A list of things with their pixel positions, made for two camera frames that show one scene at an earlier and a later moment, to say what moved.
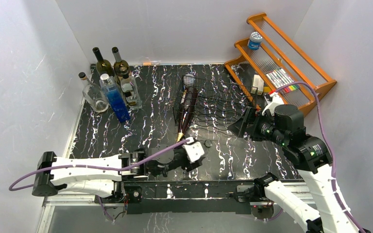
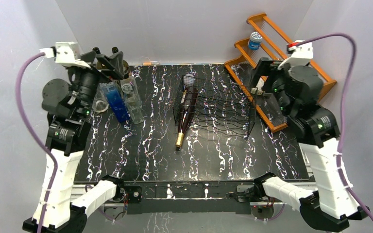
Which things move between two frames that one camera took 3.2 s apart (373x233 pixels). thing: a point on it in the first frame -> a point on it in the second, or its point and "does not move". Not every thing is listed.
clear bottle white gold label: (94, 94) does not move
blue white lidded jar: (254, 41) does not move
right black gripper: (251, 115) -> (266, 67)
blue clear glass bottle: (115, 97) does not move
